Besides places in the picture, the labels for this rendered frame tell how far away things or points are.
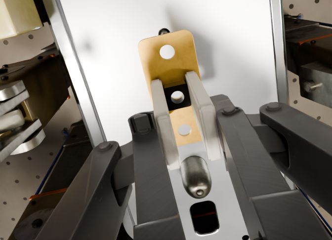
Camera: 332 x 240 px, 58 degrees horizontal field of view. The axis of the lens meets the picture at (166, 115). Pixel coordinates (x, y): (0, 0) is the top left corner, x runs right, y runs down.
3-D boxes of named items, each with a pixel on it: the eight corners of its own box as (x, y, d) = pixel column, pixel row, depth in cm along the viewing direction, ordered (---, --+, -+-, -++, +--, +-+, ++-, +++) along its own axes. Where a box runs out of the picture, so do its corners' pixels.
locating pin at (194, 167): (206, 169, 37) (218, 203, 31) (181, 174, 37) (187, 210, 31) (202, 146, 36) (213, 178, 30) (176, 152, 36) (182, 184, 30)
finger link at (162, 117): (182, 168, 15) (168, 172, 15) (169, 117, 22) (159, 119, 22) (169, 115, 14) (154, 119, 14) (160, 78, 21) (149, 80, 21)
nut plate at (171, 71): (211, 137, 23) (214, 143, 22) (163, 147, 23) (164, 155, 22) (190, 27, 20) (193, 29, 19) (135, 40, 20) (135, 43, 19)
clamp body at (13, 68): (101, 61, 60) (42, 143, 27) (53, 73, 60) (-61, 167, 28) (90, 28, 58) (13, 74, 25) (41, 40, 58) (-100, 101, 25)
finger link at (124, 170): (168, 178, 13) (103, 194, 13) (161, 131, 18) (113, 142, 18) (161, 149, 13) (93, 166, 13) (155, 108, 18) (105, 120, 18)
